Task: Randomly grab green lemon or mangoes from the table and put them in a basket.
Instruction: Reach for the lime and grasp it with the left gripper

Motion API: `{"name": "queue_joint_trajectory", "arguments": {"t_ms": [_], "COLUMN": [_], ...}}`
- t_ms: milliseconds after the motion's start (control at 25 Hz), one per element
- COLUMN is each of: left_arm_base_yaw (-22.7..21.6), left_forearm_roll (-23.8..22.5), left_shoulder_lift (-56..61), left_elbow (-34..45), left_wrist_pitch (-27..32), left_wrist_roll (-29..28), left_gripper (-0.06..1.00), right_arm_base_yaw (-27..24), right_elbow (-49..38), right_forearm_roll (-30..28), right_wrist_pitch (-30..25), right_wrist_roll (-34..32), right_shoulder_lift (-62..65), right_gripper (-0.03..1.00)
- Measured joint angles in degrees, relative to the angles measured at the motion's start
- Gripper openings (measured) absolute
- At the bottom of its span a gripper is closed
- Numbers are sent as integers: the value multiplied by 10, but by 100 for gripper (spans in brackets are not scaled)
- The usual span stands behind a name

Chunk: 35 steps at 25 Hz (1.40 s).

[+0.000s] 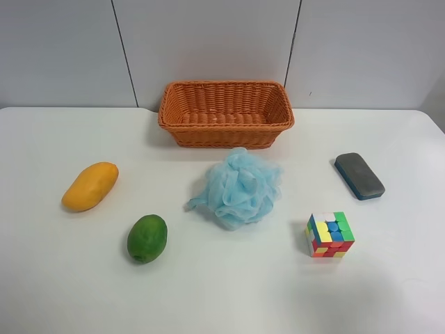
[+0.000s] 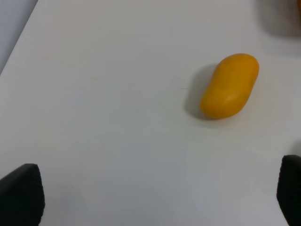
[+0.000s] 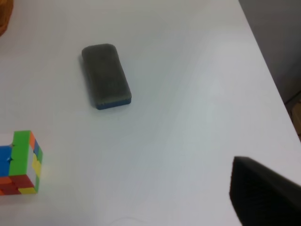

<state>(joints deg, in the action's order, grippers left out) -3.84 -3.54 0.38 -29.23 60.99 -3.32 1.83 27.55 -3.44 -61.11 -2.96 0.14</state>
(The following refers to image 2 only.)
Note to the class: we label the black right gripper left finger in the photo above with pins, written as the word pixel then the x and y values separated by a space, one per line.
pixel 22 199

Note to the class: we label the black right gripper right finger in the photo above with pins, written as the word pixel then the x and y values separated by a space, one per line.
pixel 289 189

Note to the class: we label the yellow mango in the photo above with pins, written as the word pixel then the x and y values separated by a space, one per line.
pixel 230 86

